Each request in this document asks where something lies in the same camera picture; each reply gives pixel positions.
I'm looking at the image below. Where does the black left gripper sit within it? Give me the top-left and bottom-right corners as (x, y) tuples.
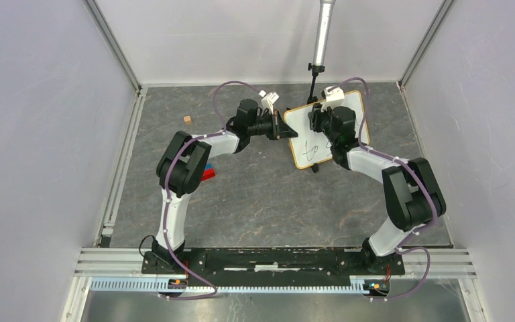
(248, 111), (297, 142)

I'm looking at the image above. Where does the yellow framed whiteboard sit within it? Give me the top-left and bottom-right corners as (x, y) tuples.
(284, 90), (370, 170)

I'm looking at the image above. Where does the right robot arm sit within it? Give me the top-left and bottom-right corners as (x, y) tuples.
(308, 103), (447, 274)

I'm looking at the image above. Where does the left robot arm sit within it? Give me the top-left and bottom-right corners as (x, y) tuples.
(152, 99), (298, 274)

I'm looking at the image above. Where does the red and blue block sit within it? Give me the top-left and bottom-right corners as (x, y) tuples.
(201, 164), (216, 181)

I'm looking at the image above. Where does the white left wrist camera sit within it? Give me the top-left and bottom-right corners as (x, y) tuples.
(259, 90), (279, 114)

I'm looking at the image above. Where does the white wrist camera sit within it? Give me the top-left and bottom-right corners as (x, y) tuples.
(321, 87), (345, 107)
(259, 90), (279, 114)

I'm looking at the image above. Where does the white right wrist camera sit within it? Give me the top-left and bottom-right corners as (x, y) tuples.
(321, 87), (345, 107)

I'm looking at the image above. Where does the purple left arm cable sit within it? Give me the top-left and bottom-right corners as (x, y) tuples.
(160, 80), (219, 302)

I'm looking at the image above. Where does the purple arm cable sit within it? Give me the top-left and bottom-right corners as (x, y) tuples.
(160, 80), (219, 302)
(326, 77), (439, 303)

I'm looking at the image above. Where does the silver camera pole stand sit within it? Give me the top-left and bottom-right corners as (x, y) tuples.
(306, 0), (337, 104)

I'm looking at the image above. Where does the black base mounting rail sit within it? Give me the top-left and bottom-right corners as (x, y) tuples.
(141, 247), (406, 287)

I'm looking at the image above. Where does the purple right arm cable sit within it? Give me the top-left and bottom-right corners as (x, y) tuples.
(326, 77), (439, 303)

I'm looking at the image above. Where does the slotted cable duct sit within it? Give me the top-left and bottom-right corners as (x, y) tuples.
(89, 277), (390, 295)

